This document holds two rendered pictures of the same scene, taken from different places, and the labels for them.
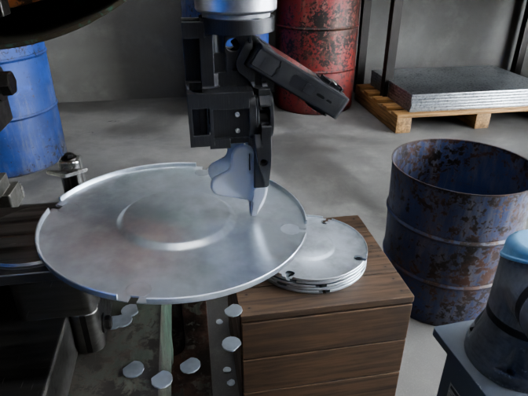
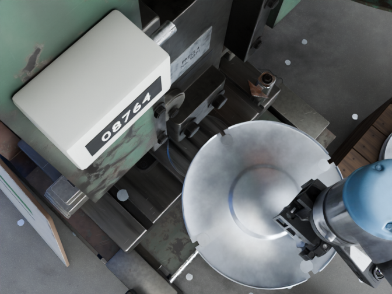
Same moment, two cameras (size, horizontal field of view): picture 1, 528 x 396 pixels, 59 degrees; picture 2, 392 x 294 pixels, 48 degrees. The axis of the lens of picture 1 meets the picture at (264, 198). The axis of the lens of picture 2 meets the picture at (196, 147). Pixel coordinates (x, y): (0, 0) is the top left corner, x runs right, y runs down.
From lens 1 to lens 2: 0.55 m
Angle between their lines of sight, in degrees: 51
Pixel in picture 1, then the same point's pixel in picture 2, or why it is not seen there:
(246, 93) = (310, 242)
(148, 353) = not seen: hidden behind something
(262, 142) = (304, 255)
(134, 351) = not seen: hidden behind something
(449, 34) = not seen: outside the picture
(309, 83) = (354, 268)
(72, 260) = (195, 191)
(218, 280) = (236, 267)
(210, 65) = (305, 215)
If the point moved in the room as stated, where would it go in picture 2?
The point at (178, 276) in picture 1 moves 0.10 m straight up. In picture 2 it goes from (224, 247) to (231, 243)
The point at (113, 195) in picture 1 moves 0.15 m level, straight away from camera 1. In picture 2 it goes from (256, 146) to (297, 81)
